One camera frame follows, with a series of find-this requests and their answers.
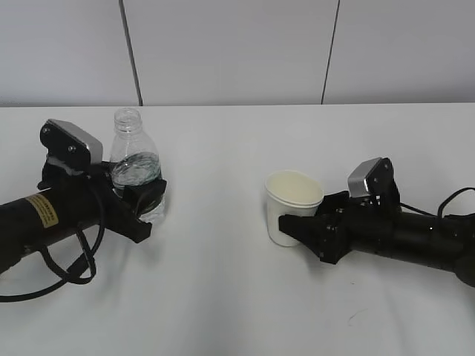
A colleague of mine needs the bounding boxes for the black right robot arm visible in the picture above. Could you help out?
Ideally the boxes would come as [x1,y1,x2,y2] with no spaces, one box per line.
[278,191,474,286]

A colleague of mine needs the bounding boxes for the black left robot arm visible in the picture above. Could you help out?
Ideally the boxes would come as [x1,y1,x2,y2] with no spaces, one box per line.
[1,162,167,271]

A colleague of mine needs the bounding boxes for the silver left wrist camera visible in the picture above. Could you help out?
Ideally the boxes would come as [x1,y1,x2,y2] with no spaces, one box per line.
[40,119,103,176]

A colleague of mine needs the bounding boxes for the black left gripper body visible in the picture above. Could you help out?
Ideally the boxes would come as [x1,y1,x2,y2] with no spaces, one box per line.
[38,161,151,244]

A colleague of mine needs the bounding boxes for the black right camera cable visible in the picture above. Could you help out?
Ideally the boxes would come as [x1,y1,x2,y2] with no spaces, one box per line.
[399,186,475,220]

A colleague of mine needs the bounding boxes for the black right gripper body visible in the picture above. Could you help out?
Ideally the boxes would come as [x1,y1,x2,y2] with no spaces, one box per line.
[304,202,371,264]

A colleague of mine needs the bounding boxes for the black camera cable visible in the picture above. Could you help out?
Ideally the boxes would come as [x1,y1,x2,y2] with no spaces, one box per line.
[0,174,107,303]
[399,186,475,220]

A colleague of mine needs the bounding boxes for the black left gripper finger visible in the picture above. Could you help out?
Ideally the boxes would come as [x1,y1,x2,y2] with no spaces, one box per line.
[98,161,115,178]
[124,178,167,224]

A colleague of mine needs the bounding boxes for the white paper cup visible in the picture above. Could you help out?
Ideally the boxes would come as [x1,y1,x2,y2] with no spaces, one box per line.
[265,170,324,247]

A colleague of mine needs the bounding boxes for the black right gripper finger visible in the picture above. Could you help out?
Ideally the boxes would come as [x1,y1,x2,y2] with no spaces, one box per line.
[319,191,350,215]
[278,214,318,241]

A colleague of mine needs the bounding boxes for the clear green-label water bottle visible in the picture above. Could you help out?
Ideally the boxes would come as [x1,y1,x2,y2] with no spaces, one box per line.
[110,108,163,208]

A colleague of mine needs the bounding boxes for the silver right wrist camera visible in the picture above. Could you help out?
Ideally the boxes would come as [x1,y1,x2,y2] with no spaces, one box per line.
[347,157,401,216]

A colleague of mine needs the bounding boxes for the black left camera cable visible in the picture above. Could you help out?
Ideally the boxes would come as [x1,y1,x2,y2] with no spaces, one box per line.
[0,174,107,303]

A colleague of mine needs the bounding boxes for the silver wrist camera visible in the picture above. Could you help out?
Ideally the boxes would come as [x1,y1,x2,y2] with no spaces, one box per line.
[40,119,103,176]
[347,157,401,216]

